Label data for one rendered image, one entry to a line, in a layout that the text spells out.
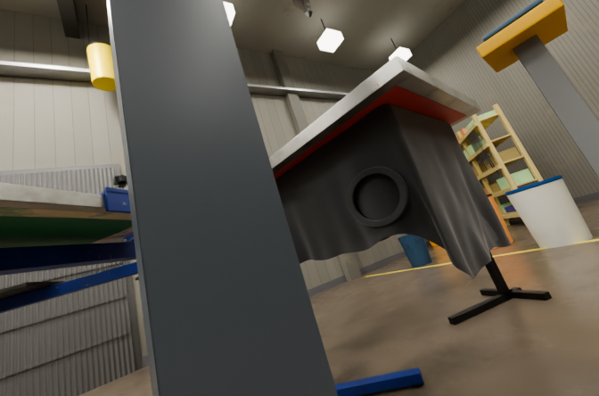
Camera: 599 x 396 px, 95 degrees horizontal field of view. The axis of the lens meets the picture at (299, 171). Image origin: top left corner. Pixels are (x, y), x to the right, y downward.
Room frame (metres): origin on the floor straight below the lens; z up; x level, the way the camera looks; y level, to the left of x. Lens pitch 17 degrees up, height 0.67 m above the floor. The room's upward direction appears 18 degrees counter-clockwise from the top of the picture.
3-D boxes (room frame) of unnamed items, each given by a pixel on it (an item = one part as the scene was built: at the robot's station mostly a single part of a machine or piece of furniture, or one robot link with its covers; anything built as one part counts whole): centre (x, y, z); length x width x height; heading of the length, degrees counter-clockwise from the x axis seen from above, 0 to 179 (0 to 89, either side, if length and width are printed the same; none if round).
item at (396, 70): (0.97, -0.18, 0.97); 0.79 x 0.58 x 0.04; 46
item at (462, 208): (0.77, -0.39, 0.74); 0.45 x 0.03 x 0.43; 136
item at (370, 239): (0.80, -0.09, 0.77); 0.46 x 0.09 x 0.36; 46
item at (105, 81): (3.52, 2.51, 4.45); 0.44 x 0.43 x 0.68; 125
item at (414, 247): (4.92, -1.47, 0.27); 0.47 x 0.43 x 0.55; 47
